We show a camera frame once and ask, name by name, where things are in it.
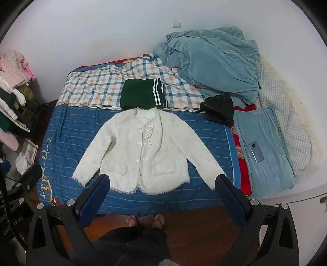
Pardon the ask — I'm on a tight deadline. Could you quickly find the red patterned blanket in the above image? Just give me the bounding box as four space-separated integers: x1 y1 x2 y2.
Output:
230 104 257 196

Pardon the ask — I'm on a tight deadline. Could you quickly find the teal folded towel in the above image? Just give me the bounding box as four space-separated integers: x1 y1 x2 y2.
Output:
234 106 295 197

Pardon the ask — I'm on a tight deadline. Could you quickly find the person's grey fuzzy sleeve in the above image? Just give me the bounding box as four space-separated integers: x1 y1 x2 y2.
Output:
151 258 179 266

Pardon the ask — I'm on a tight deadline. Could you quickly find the white quilted mattress pad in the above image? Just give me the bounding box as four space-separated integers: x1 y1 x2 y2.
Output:
257 55 325 172

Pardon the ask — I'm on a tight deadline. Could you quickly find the black puffy garment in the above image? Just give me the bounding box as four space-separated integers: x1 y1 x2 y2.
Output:
195 94 234 127

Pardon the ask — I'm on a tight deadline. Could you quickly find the teal crumpled blanket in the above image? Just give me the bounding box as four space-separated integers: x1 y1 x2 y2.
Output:
153 26 261 109

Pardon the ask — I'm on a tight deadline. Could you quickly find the blue striped bed sheet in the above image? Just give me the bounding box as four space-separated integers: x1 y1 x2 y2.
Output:
37 104 241 215

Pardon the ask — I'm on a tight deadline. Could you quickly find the white printed bag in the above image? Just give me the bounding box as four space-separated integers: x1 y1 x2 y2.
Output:
16 139 39 174

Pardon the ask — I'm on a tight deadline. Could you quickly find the person's right foot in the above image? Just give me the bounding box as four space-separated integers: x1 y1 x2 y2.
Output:
151 213 166 229

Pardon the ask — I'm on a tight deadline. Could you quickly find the blue smartphone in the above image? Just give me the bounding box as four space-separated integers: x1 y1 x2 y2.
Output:
248 140 265 163

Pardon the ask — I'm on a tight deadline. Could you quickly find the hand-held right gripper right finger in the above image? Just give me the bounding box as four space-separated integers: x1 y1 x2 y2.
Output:
215 174 307 266

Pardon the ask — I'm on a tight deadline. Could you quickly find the plaid bed sheet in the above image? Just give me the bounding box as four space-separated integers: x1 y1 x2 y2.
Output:
56 57 206 109

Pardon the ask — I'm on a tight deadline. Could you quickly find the green striped folded garment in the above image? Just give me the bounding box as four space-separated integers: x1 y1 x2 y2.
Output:
120 79 169 111

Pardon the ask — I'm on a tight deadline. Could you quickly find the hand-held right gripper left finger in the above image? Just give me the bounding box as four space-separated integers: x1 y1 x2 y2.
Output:
26 174 113 266

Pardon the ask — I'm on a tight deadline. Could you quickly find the white knit jacket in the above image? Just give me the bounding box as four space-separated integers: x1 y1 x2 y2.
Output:
72 107 226 196

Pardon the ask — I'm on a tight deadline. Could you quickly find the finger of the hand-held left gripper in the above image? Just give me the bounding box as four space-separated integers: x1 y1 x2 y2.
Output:
11 164 43 205

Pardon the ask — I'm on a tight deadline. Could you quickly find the rack of hanging clothes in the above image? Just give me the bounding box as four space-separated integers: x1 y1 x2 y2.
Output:
0 50 43 154

